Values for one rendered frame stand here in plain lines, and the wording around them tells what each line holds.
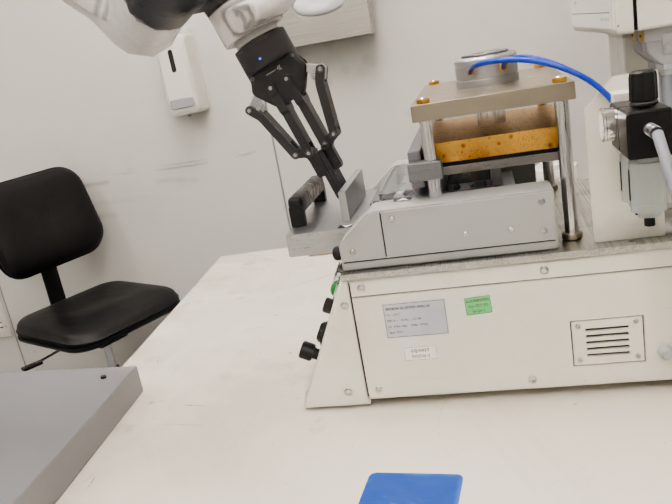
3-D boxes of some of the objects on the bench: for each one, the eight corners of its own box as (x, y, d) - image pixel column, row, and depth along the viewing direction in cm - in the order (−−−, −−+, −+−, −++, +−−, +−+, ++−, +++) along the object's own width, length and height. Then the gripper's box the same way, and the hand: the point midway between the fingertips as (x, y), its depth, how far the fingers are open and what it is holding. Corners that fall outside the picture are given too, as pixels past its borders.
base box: (679, 279, 111) (675, 172, 107) (774, 399, 76) (774, 247, 72) (347, 310, 123) (330, 215, 118) (298, 426, 88) (271, 297, 83)
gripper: (305, 13, 96) (388, 167, 101) (228, 61, 100) (311, 207, 105) (291, 13, 89) (381, 179, 94) (209, 65, 93) (298, 221, 98)
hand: (332, 172), depth 99 cm, fingers closed, pressing on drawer
